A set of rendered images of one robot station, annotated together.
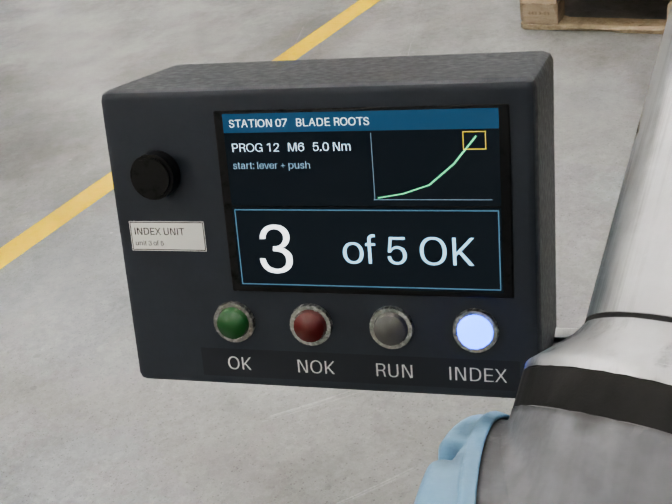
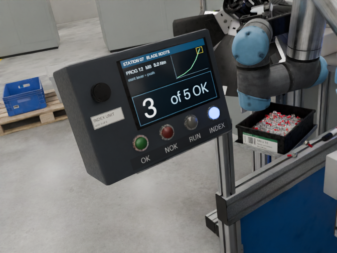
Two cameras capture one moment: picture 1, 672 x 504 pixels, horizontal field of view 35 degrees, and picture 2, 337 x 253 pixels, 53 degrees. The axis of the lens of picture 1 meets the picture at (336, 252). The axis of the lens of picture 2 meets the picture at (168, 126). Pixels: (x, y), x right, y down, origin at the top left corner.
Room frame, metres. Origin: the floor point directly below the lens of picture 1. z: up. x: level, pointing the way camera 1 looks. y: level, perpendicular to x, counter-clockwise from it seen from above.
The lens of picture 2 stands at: (0.19, 0.39, 1.36)
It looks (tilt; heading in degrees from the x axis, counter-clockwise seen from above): 25 degrees down; 311
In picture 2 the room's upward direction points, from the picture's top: 8 degrees counter-clockwise
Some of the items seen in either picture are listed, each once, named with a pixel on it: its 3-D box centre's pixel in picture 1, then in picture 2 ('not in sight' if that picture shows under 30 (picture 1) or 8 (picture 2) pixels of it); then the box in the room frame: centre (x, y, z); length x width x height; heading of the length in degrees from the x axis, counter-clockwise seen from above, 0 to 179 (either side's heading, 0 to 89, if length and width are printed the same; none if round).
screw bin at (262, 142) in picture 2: not in sight; (276, 127); (0.56, -0.56, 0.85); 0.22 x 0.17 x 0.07; 84
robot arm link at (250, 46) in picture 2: not in sight; (251, 44); (0.52, -0.31, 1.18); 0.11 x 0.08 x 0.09; 107
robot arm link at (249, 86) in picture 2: not in sight; (260, 84); (0.51, -0.32, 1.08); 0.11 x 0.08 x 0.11; 54
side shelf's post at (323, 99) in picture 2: not in sight; (321, 135); (0.62, -1.35, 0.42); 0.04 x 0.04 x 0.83; 70
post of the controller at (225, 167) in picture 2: not in sight; (224, 157); (0.53, -0.17, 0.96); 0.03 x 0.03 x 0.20; 70
